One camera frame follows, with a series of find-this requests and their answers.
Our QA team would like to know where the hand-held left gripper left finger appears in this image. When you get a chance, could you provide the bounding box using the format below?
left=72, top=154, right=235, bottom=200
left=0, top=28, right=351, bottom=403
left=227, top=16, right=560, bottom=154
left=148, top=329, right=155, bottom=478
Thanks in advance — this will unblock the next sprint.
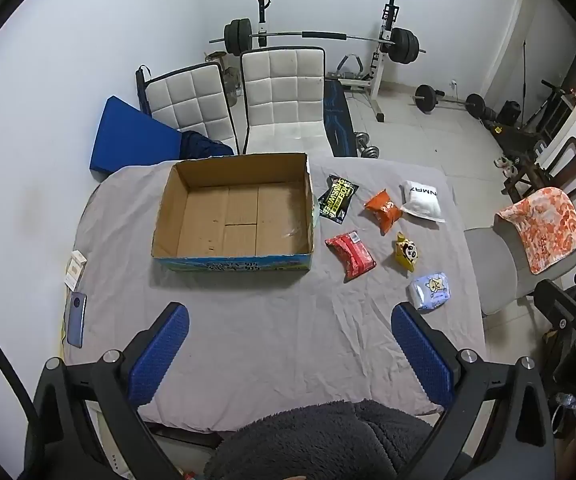
left=18, top=302, right=191, bottom=480

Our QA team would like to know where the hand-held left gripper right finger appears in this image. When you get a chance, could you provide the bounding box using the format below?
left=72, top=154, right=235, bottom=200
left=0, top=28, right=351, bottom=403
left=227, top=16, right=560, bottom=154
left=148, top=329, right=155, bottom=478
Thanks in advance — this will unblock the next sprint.
left=390, top=302, right=556, bottom=480

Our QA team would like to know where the light blue tissue pack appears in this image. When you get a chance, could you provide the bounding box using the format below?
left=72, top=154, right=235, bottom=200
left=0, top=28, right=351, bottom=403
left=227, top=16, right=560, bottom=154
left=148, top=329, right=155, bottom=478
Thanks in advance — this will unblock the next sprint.
left=408, top=272, right=454, bottom=313

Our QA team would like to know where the yellow panda snack packet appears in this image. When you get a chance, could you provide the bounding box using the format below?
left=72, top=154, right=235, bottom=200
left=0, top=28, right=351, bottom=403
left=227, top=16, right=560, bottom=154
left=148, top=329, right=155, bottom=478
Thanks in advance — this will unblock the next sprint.
left=393, top=231, right=421, bottom=273

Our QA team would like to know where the red snack packet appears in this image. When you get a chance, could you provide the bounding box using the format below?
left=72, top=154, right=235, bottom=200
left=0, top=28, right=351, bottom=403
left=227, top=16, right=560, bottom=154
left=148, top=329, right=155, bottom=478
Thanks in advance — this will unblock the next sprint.
left=324, top=231, right=377, bottom=281

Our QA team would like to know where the cardboard box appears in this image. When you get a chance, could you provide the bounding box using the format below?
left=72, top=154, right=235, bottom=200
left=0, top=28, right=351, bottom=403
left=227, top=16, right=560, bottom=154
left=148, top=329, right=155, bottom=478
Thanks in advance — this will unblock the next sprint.
left=151, top=152, right=315, bottom=273

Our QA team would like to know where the orange snack packet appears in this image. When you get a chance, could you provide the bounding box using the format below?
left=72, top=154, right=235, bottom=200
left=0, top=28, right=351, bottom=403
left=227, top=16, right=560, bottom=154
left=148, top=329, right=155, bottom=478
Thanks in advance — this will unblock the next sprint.
left=364, top=189, right=404, bottom=236

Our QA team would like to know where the white soft packet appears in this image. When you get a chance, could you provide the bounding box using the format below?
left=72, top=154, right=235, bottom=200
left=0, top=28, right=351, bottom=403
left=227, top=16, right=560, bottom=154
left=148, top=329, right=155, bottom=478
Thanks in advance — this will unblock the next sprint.
left=399, top=180, right=445, bottom=223

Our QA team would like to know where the black wipes packet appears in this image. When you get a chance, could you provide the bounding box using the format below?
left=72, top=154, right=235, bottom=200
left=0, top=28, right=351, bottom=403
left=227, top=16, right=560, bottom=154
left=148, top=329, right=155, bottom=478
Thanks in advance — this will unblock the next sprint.
left=317, top=175, right=360, bottom=222

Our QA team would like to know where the grey chair with orange towel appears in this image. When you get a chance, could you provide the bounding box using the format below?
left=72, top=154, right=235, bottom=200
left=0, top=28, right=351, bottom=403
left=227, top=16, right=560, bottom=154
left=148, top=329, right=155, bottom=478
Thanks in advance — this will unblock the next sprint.
left=495, top=186, right=576, bottom=275

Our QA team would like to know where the grey upholstered chair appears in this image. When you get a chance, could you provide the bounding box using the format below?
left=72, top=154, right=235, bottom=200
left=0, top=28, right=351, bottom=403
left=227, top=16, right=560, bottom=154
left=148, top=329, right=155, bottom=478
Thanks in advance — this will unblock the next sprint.
left=463, top=212, right=539, bottom=316

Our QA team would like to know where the blue smartphone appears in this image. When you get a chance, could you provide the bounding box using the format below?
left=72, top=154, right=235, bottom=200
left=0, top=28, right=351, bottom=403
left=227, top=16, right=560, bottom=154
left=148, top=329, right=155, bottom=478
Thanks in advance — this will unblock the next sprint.
left=66, top=291, right=87, bottom=349

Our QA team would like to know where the small white box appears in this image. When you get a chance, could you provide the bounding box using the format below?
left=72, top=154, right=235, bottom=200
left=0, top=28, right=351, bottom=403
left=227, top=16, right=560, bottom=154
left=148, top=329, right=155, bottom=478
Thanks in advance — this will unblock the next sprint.
left=64, top=250, right=88, bottom=291

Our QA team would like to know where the dark grey fleece garment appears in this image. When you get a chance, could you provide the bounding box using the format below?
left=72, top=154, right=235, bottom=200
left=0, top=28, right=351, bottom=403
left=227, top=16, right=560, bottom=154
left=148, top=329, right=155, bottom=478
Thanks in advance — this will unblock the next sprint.
left=203, top=399, right=436, bottom=480

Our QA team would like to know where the black exercise machine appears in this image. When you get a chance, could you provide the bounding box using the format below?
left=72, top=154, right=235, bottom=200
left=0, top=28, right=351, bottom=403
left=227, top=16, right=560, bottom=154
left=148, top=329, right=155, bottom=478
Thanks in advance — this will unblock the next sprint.
left=488, top=80, right=576, bottom=161

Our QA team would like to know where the small black case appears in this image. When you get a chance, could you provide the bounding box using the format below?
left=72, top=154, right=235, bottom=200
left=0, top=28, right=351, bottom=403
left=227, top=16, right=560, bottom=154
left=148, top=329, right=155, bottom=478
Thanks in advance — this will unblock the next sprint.
left=498, top=101, right=521, bottom=126

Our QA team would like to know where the dark blue cloth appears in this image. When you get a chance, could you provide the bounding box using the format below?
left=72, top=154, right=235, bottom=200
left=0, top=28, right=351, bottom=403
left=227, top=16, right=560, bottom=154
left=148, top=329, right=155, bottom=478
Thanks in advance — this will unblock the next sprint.
left=180, top=130, right=235, bottom=161

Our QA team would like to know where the blue foam mat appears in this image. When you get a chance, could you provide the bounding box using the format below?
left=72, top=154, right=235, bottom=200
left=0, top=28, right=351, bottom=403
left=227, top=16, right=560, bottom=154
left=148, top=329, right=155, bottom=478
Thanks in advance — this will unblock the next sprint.
left=89, top=96, right=185, bottom=178

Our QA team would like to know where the short barbell with black plates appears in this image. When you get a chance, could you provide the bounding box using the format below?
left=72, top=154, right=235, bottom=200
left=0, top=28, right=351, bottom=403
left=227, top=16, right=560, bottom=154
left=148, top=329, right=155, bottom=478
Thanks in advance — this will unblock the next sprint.
left=413, top=84, right=487, bottom=120

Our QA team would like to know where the blue weight bench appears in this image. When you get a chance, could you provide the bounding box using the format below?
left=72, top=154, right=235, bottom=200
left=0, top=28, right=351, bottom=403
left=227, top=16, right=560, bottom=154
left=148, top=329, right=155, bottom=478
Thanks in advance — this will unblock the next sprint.
left=324, top=79, right=358, bottom=157

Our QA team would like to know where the white quilted chair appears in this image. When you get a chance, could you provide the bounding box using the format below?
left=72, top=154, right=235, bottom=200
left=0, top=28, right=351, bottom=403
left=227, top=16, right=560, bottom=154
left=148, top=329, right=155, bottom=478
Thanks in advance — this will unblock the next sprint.
left=240, top=46, right=331, bottom=156
left=135, top=62, right=241, bottom=156

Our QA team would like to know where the black folded umbrella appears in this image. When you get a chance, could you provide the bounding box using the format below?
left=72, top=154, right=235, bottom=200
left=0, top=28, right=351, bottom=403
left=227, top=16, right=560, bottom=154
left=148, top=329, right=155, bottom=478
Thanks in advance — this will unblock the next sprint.
left=135, top=65, right=152, bottom=112

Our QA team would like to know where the grey weight plate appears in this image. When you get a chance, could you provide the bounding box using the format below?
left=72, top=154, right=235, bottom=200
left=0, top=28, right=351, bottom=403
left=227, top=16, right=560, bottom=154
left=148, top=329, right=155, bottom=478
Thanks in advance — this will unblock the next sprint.
left=223, top=67, right=243, bottom=98

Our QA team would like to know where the long barbell with black plates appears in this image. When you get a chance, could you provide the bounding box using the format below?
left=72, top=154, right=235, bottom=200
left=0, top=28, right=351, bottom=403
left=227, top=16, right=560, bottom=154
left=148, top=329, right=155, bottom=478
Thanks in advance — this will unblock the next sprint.
left=209, top=18, right=426, bottom=66

